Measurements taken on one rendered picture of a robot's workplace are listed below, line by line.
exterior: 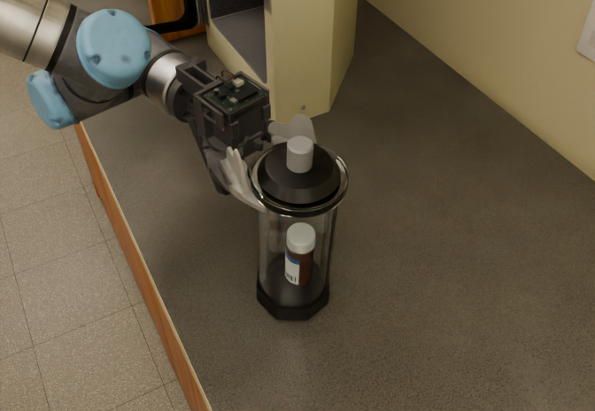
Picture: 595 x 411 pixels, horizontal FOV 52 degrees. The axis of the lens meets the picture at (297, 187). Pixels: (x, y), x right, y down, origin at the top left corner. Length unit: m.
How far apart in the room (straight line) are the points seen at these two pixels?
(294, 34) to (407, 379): 0.55
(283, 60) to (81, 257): 1.37
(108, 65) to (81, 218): 1.72
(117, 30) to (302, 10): 0.40
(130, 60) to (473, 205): 0.58
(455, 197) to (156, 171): 0.49
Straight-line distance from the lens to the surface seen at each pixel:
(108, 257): 2.19
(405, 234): 0.93
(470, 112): 1.17
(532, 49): 1.16
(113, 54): 0.65
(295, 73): 1.04
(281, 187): 0.64
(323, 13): 1.01
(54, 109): 0.78
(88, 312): 2.07
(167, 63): 0.79
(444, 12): 1.32
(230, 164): 0.70
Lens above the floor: 1.63
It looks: 45 degrees down
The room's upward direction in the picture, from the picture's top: straight up
